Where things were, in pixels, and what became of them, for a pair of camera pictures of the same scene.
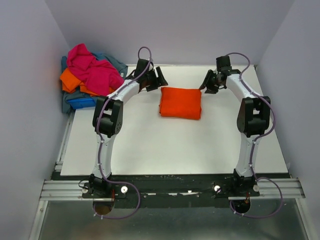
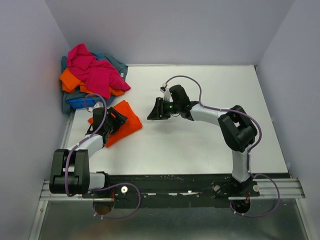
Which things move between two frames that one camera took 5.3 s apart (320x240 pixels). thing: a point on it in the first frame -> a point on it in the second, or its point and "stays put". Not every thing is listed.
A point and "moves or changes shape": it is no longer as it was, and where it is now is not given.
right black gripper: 206,79 -> 157,112
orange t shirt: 180,102 moves or changes shape
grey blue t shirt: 66,96 stays put
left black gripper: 160,80 -> 119,120
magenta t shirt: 100,77 stays put
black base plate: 170,191 stays put
